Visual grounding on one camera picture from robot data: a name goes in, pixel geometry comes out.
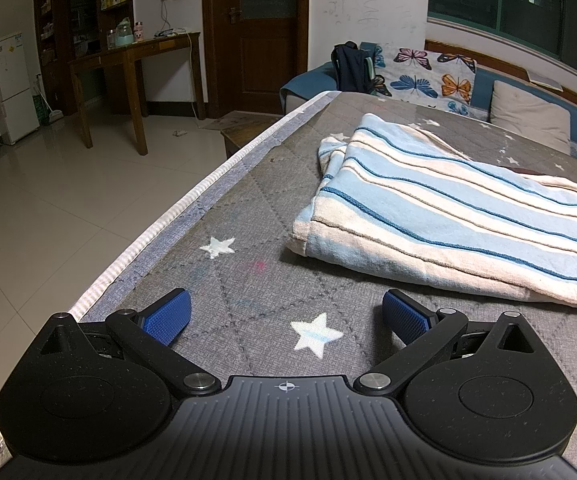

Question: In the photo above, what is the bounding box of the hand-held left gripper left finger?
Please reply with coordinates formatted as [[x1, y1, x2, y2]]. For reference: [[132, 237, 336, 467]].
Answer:
[[37, 287, 222, 397]]

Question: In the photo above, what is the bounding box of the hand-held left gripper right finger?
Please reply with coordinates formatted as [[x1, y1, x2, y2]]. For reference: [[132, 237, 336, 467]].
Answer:
[[354, 288, 544, 397]]

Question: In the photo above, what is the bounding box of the blue white striped shirt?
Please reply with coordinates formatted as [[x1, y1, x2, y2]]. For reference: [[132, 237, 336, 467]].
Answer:
[[288, 112, 577, 311]]

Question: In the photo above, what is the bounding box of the low wooden stool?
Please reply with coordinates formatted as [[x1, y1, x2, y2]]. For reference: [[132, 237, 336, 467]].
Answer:
[[220, 124, 270, 159]]

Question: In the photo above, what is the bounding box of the grey doormat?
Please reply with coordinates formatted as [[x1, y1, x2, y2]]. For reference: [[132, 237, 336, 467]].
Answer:
[[203, 113, 282, 132]]

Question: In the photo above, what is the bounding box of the white mop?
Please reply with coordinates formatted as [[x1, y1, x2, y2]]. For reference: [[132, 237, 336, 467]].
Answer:
[[33, 74, 66, 126]]

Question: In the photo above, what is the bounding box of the beige pillow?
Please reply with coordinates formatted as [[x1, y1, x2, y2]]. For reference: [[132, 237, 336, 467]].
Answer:
[[488, 80, 571, 153]]

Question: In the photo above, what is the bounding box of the large butterfly print cushion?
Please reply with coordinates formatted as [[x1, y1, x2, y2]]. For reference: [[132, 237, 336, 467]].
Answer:
[[368, 42, 479, 116]]

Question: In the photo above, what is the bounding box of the blue sofa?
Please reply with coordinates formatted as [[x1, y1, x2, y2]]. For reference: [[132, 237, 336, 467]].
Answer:
[[279, 42, 577, 161]]

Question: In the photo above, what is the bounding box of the dark backpack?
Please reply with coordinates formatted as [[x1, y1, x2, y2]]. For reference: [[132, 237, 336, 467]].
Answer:
[[331, 41, 380, 96]]

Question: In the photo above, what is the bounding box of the brown wooden desk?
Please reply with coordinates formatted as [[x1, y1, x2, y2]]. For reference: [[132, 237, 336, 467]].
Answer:
[[67, 31, 206, 157]]

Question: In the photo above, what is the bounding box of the wooden door with glass pane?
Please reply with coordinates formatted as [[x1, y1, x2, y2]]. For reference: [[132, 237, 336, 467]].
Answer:
[[201, 0, 310, 121]]

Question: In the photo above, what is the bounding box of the white refrigerator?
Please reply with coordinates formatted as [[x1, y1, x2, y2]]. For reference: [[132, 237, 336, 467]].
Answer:
[[0, 31, 40, 146]]

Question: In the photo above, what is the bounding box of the grey book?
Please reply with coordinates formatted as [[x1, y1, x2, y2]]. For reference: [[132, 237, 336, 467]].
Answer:
[[527, 71, 565, 93]]

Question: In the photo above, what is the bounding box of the light green kettle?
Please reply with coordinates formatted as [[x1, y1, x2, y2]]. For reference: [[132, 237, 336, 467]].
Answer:
[[112, 17, 134, 49]]

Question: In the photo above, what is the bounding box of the dark wooden shelf cabinet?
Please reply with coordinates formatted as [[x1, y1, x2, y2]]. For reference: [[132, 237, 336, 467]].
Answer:
[[33, 0, 136, 116]]

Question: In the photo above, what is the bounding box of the white power cable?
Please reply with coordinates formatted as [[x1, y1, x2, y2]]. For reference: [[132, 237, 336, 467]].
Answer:
[[184, 31, 205, 121]]

